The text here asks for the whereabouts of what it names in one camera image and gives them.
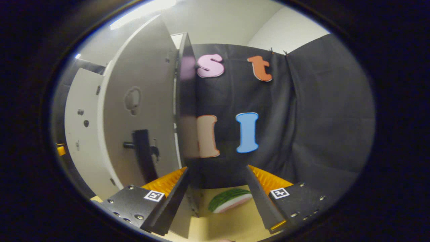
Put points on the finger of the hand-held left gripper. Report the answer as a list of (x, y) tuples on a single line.
[(60, 150)]

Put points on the white cabinet door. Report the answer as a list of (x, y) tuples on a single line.
[(147, 84), (79, 141)]

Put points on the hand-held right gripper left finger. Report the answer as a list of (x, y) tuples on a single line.
[(174, 198)]

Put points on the white cabinet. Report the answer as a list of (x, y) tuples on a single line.
[(188, 101)]

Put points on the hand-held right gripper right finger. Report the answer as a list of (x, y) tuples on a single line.
[(258, 198)]

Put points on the watermelon slice toy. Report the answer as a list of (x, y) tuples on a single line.
[(230, 200)]

